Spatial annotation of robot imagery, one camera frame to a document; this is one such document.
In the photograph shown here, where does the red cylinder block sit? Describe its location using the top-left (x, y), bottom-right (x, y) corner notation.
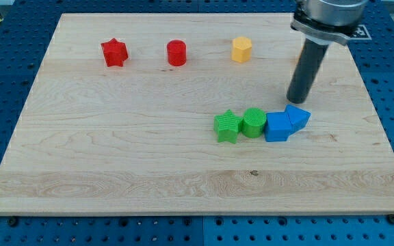
top-left (166, 40), bottom-right (187, 66)

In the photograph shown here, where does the blue triangle block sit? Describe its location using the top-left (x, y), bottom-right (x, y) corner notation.
top-left (285, 105), bottom-right (311, 133)

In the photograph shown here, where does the silver black tool mount flange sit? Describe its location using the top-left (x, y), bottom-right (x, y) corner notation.
top-left (291, 9), bottom-right (356, 46)

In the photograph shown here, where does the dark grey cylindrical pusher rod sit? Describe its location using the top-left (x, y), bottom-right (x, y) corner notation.
top-left (286, 39), bottom-right (329, 104)

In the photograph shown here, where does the light wooden board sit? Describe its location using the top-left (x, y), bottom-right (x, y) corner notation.
top-left (0, 13), bottom-right (394, 217)

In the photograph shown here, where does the green star block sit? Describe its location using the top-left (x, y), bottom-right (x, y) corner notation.
top-left (213, 109), bottom-right (243, 144)

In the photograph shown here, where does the green cylinder block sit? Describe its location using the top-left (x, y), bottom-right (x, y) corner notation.
top-left (241, 107), bottom-right (267, 138)

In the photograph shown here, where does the blue cube block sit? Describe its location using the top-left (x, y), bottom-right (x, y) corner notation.
top-left (264, 112), bottom-right (292, 142)

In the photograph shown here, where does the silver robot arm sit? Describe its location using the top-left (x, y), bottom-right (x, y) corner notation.
top-left (287, 0), bottom-right (367, 104)

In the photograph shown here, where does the yellow hexagon block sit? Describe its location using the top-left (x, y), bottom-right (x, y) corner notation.
top-left (231, 36), bottom-right (252, 63)

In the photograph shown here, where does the white fiducial marker tag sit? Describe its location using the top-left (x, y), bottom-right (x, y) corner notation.
top-left (350, 24), bottom-right (371, 40)

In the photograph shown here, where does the red star block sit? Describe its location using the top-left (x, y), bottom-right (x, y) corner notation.
top-left (101, 38), bottom-right (129, 67)

